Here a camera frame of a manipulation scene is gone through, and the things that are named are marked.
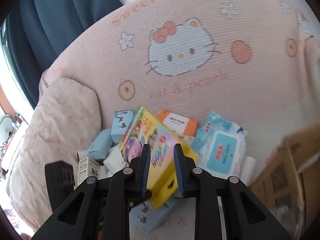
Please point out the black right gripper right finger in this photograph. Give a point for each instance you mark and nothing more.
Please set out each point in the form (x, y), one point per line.
(224, 206)

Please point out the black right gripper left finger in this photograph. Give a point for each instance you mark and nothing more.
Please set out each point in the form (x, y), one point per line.
(101, 206)

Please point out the yellow colourful book box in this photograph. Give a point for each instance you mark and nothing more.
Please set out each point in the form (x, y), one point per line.
(145, 128)

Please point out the white box with cartoon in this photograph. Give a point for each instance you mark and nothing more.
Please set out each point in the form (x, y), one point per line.
(87, 166)

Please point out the light blue calligraphy box lower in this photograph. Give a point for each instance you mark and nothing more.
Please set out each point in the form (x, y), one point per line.
(146, 218)

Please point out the light blue calligraphy box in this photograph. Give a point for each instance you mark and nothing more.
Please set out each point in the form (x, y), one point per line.
(146, 218)
(120, 124)

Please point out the plain light blue box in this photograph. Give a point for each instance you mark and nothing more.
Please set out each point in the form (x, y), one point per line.
(100, 147)

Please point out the white small box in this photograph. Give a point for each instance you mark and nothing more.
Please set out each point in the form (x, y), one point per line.
(114, 161)

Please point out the brown cardboard box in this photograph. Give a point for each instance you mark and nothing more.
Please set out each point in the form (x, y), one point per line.
(289, 184)

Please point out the pink floral pillow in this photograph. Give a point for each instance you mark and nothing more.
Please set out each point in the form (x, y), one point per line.
(66, 120)

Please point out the blue wet wipes pack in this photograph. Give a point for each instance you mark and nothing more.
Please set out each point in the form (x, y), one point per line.
(221, 146)

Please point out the light blue calligraphy box upper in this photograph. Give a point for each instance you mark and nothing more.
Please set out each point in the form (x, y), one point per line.
(120, 124)

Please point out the orange white box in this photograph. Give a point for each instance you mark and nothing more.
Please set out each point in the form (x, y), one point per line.
(180, 125)

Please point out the pink cartoon cat bedsheet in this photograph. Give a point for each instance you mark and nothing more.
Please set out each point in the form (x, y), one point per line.
(253, 62)

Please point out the dark blue curtain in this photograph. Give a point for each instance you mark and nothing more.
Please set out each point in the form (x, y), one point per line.
(38, 31)

